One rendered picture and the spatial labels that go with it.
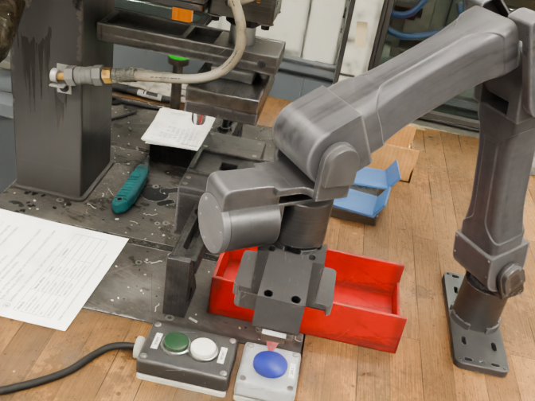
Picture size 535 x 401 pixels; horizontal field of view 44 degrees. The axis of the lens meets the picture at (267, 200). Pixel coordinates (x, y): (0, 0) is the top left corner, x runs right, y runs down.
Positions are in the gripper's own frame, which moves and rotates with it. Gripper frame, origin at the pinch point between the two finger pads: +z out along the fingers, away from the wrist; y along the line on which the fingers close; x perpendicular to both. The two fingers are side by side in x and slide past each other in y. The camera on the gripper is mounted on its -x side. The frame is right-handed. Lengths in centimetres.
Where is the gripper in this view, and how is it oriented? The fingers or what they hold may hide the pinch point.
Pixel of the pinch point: (272, 341)
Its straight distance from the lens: 75.2
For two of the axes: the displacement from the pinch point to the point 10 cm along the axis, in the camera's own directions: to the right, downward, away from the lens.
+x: 1.5, -4.8, 8.6
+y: 9.8, 2.2, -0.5
